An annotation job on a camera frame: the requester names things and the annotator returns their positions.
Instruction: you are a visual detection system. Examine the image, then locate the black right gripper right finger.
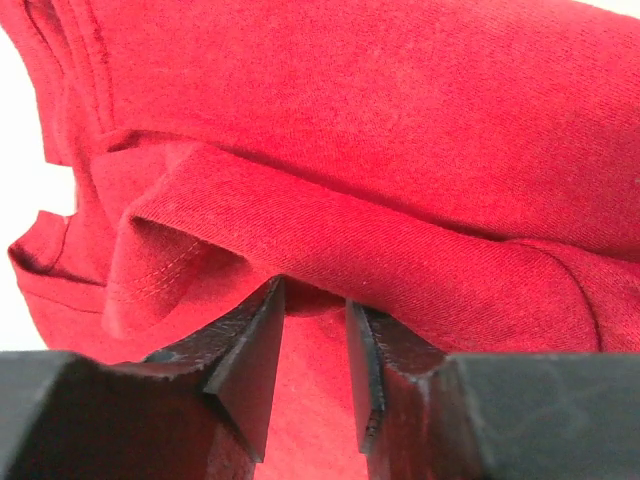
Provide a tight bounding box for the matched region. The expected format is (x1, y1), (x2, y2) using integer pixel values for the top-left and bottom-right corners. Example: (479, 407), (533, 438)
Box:
(346, 302), (639, 479)

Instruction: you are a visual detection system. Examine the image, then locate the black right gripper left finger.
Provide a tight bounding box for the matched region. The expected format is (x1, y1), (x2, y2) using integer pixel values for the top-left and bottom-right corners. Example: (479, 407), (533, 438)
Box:
(1, 278), (285, 479)

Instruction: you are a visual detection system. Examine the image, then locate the red t shirt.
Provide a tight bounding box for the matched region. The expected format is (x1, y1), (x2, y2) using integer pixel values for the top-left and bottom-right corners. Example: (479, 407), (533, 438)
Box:
(1, 1), (639, 479)

